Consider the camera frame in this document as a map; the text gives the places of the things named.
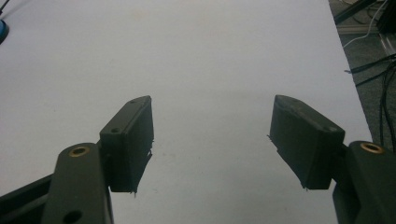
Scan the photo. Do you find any white cable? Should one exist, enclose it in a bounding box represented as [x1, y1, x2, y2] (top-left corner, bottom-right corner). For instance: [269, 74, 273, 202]
[343, 0, 390, 49]

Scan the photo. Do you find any aluminium profile rail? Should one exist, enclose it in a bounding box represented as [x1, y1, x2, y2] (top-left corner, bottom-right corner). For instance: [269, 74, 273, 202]
[336, 23, 381, 35]

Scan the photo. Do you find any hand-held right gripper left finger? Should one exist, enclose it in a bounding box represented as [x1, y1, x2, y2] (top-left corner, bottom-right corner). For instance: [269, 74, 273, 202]
[40, 94, 155, 224]

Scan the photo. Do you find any thin black cable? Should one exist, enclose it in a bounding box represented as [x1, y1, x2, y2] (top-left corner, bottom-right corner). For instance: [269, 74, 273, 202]
[378, 60, 396, 153]

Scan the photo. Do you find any black metal stand bar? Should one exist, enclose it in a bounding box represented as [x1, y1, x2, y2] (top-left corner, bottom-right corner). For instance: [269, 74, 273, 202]
[333, 0, 377, 25]

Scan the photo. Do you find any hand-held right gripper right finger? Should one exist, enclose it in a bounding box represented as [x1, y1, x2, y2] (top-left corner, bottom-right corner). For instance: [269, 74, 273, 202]
[268, 94, 396, 224]

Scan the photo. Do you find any blue round object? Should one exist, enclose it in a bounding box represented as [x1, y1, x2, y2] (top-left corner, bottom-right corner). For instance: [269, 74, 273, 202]
[0, 19, 10, 45]

